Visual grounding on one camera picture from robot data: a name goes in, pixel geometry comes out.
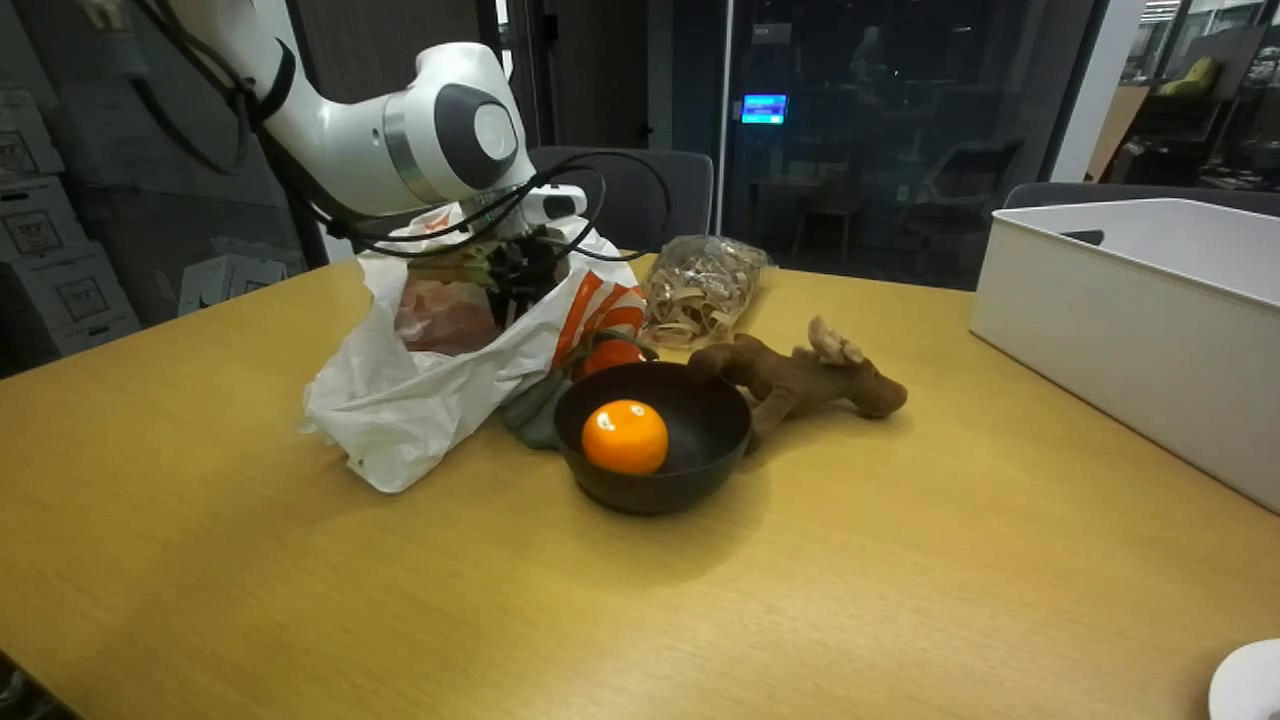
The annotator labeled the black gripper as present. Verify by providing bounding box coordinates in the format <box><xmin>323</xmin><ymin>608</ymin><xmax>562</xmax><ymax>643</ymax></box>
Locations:
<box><xmin>486</xmin><ymin>232</ymin><xmax>560</xmax><ymax>327</ymax></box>

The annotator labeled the white orange plastic bag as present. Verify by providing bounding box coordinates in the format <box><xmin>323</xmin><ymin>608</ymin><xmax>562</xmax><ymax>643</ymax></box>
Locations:
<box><xmin>304</xmin><ymin>232</ymin><xmax>644</xmax><ymax>492</ymax></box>

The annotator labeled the orange fruit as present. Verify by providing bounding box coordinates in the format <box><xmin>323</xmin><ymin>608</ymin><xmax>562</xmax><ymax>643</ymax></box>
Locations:
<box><xmin>580</xmin><ymin>401</ymin><xmax>671</xmax><ymax>478</ymax></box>

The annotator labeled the black bowl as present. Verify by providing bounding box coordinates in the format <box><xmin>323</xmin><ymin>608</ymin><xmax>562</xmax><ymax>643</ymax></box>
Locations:
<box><xmin>556</xmin><ymin>366</ymin><xmax>750</xmax><ymax>517</ymax></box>

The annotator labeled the green red plush toy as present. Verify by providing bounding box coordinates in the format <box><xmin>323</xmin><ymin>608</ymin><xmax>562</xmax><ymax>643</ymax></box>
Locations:
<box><xmin>501</xmin><ymin>342</ymin><xmax>647</xmax><ymax>452</ymax></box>

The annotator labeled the clear bag of nuts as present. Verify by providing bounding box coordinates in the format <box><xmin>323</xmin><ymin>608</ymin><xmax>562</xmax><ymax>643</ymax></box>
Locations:
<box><xmin>641</xmin><ymin>238</ymin><xmax>767</xmax><ymax>350</ymax></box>

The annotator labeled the brown plush toy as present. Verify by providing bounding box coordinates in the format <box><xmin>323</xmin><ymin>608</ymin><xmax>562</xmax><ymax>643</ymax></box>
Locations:
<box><xmin>688</xmin><ymin>317</ymin><xmax>909</xmax><ymax>439</ymax></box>

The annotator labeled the blue screen monitor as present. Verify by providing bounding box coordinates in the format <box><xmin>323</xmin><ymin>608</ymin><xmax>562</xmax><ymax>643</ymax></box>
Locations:
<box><xmin>741</xmin><ymin>92</ymin><xmax>792</xmax><ymax>128</ymax></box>

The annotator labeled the white rectangular box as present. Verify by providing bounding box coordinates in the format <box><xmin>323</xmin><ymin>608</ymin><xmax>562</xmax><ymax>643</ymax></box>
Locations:
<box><xmin>971</xmin><ymin>195</ymin><xmax>1280</xmax><ymax>507</ymax></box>

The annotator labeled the white plate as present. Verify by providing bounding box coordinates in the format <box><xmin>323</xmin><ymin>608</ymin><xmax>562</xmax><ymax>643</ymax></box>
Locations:
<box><xmin>1209</xmin><ymin>639</ymin><xmax>1280</xmax><ymax>720</ymax></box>

